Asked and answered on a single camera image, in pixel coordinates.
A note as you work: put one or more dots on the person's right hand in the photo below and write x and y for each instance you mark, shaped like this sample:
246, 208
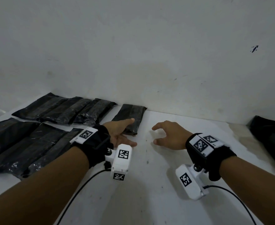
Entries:
174, 135

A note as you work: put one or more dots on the person's left hand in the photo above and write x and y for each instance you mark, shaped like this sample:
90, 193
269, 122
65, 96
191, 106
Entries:
118, 131

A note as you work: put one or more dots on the crinkled black plastic bag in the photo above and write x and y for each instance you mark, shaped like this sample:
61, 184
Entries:
67, 111

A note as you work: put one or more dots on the glossy black plastic bag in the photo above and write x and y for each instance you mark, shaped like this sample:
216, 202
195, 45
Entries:
29, 147

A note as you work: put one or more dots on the row of black plastic packets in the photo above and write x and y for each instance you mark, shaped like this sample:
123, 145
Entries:
270, 142

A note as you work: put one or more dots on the person's left forearm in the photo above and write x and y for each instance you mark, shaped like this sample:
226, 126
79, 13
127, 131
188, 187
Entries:
34, 192

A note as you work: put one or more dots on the person's right forearm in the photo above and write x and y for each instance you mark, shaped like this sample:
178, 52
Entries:
259, 185

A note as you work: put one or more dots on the black left wristband with markers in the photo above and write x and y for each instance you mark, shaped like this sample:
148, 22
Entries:
97, 147

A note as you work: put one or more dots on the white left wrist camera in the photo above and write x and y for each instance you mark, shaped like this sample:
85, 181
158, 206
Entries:
121, 164

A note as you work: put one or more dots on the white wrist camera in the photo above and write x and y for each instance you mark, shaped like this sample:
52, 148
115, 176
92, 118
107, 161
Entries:
121, 164
193, 189

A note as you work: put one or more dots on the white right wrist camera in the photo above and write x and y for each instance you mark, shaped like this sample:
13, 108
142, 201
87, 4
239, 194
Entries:
193, 189

